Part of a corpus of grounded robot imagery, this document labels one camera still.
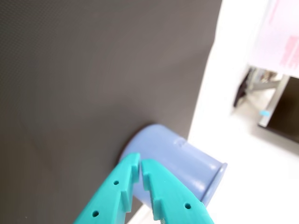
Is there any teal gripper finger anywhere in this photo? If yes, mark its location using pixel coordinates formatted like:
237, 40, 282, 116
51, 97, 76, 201
141, 159, 214, 224
73, 153, 141, 224

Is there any blue plastic pot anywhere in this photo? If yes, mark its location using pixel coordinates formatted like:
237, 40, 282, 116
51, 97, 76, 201
119, 124, 228, 209

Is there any dark grey mat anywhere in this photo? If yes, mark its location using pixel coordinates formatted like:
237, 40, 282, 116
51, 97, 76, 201
0, 0, 224, 224

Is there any white and pink sheet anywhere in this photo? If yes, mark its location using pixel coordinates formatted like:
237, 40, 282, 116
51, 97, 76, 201
247, 0, 299, 79

